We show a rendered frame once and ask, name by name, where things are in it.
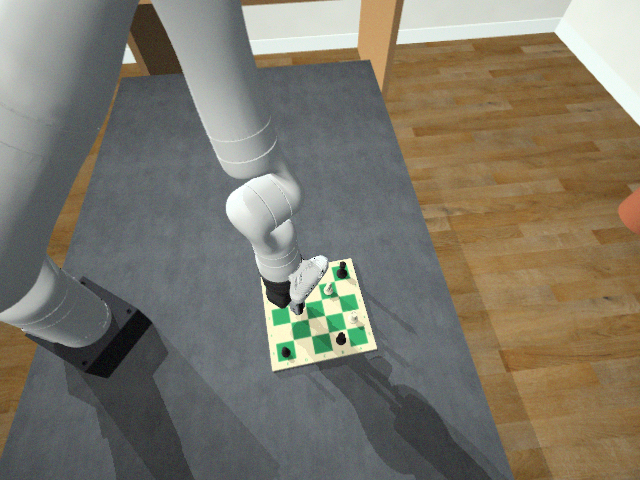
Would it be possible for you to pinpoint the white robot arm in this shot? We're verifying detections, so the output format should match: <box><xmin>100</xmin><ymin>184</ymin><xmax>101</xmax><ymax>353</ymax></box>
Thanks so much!
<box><xmin>0</xmin><ymin>0</ymin><xmax>305</xmax><ymax>347</ymax></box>

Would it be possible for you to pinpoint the green and cream chessboard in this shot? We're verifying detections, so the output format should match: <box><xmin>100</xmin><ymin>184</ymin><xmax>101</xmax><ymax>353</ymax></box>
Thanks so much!
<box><xmin>261</xmin><ymin>258</ymin><xmax>377</xmax><ymax>371</ymax></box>

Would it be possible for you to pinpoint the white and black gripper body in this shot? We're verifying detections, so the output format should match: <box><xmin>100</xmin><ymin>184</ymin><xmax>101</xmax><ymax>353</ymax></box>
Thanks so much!
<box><xmin>256</xmin><ymin>247</ymin><xmax>329</xmax><ymax>309</ymax></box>

